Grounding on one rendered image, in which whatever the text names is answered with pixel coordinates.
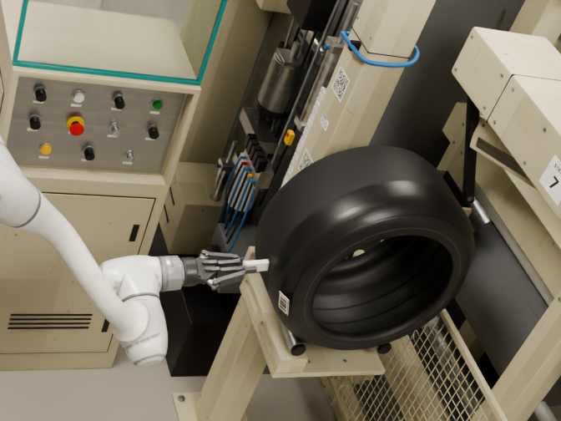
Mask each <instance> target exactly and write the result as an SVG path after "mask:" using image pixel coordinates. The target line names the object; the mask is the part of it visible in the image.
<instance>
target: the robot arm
mask: <svg viewBox="0 0 561 421"><path fill-rule="evenodd" d="M0 223H3V224H4V225H7V226H10V227H12V228H15V229H19V230H22V231H27V232H30V233H33V234H36V235H38V236H41V237H42V238H44V239H45V240H46V241H48V242H49V243H50V244H51V245H52V246H53V248H54V249H55V250H56V252H57V253H58V254H59V255H60V256H61V258H62V259H63V261H64V262H65V264H66V265H67V267H68V268H69V270H70V271H71V272H72V273H73V275H74V276H75V278H76V279H77V281H78V282H79V284H80V285H81V287H82V288H83V289H84V290H85V292H86V293H87V295H88V297H89V298H90V299H91V301H92V302H93V304H94V305H95V306H96V307H97V309H98V310H99V311H100V313H101V314H102V315H103V316H104V318H105V319H106V320H107V321H108V322H109V323H110V324H111V329H112V332H113V334H114V336H115V337H116V338H117V339H118V340H119V342H120V344H121V346H122V347H123V348H124V350H125V353H126V355H127V357H128V358H129V360H130V361H131V363H132V364H133V365H136V366H138V367H140V368H147V367H152V366H154V365H156V364H158V363H160V362H161V361H162V360H163V358H164V357H165V355H166V353H167V349H168V333H167V327H166V321H165V317H164V311H163V308H162V307H161V303H160V299H159V292H167V291H176V290H179V289H181V287H182V286H183V287H192V286H195V285H197V284H199V283H202V284H208V285H210V286H211V290H212V291H215V290H216V289H218V288H219V287H223V286H226V285H229V284H232V283H235V282H240V281H243V280H244V277H245V274H251V273H256V272H257V271H268V267H269V264H270V263H269V260H268V259H266V260H256V261H254V260H252V259H250V260H243V259H244V258H243V257H240V258H239V256H238V255H236V254H227V253H217V252H209V251H206V250H203V251H202V252H201V256H200V257H197V258H194V257H181V258H179V257H178V256H141V255H138V256H123V257H119V258H114V259H111V260H108V261H105V262H103V263H102V264H101V265H100V266H98V264H97V263H96V261H95V260H94V258H93V257H92V255H91V253H90V252H89V250H88V248H87V247H86V246H85V244H84V243H83V241H82V239H81V238H80V236H79V235H78V233H77V232H76V230H75V229H74V228H73V227H72V226H71V224H70V223H69V222H68V221H67V220H66V219H65V217H64V216H63V215H62V214H61V213H60V212H59V211H58V210H57V209H56V208H55V207H54V206H53V205H52V204H51V203H50V202H49V201H48V200H47V199H46V198H45V197H44V196H43V194H42V193H41V192H40V191H39V189H38V188H36V187H35V186H34V185H33V184H32V183H30V182H29V181H28V180H27V179H26V178H25V177H24V176H23V173H22V171H21V170H20V169H19V167H18V165H17V164H16V162H15V161H14V159H13V157H12V156H11V155H10V153H9V151H8V149H7V147H6V145H5V144H4V141H3V138H2V136H1V135H0ZM233 258H234V260H233Z"/></svg>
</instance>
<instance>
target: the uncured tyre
mask: <svg viewBox="0 0 561 421"><path fill-rule="evenodd" d="M384 239H385V240H384ZM381 240H383V241H382V242H381V243H379V244H378V245H376V246H374V247H373V248H372V249H370V250H369V251H366V252H364V253H362V254H360V255H358V256H354V257H352V258H350V259H346V260H344V259H345V258H346V257H348V256H349V255H350V254H352V253H353V252H355V251H358V250H359V249H361V248H362V247H364V246H368V245H370V244H371V243H374V242H377V241H381ZM474 249H475V242H474V236H473V229H472V226H471V223H470V220H469V219H468V216H467V214H466V213H465V211H464V210H463V208H462V207H461V205H460V204H459V202H458V201H457V199H456V197H455V195H454V194H453V193H452V191H451V190H450V188H449V186H448V185H447V183H446V181H445V180H444V179H443V177H442V175H441V174H440V173H439V171H438V170H437V169H436V168H435V167H434V166H433V165H432V164H430V163H429V162H428V161H426V160H425V159H423V158H422V157H421V156H420V155H417V154H416V153H414V152H411V151H410V150H405V149H403V148H398V147H394V146H387V145H370V146H362V147H357V148H353V149H348V150H343V151H339V152H336V153H334V154H331V155H328V156H326V157H324V158H322V159H319V160H317V161H316V162H314V163H312V164H310V165H308V166H307V167H306V168H304V169H303V170H301V171H300V172H298V173H297V174H296V175H294V176H293V177H292V178H291V179H290V180H289V181H288V182H286V183H285V184H284V185H283V186H282V187H281V188H280V189H279V190H278V192H277V193H276V194H275V195H274V196H273V198H272V199H271V200H270V202H269V204H268V205H267V207H266V208H265V210H264V212H263V214H262V216H261V218H260V221H259V223H258V226H257V229H256V233H255V260H266V259H268V260H269V263H270V264H269V267H268V271H260V274H261V277H262V280H263V282H264V284H265V288H266V290H267V292H268V294H269V297H270V300H271V303H272V305H273V308H274V309H275V313H276V315H277V316H278V318H279V319H280V320H281V322H282V323H283V324H284V325H285V326H286V328H287V329H288V330H289V331H290V332H291V333H292V334H294V335H295V336H296V337H298V338H299V339H301V340H303V341H305V342H308V343H310V344H313V345H317V346H321V347H328V348H332V349H339V350H357V349H364V348H369V347H376V346H380V345H382V344H386V343H389V342H392V341H395V340H397V339H399V338H401V337H404V336H406V335H407V334H409V333H411V332H414V331H416V330H417V329H418V328H420V327H422V326H423V325H425V324H426V323H428V322H429V321H431V320H432V319H433V318H434V317H435V316H436V315H437V314H439V313H440V312H441V311H442V310H443V309H444V308H445V307H446V306H447V305H448V304H449V303H450V302H451V300H452V299H453V298H454V297H455V296H456V295H457V293H458V291H459V289H460V288H461V286H462V284H463V282H464V280H465V278H466V276H467V274H468V272H469V269H470V267H471V265H472V262H473V256H474ZM343 260H344V261H343ZM279 292H281V293H282V294H283V295H284V296H285V297H286V298H287V299H288V300H289V311H288V316H287V315H286V314H285V313H283V311H282V310H281V309H280V308H279V307H278V301H279Z"/></svg>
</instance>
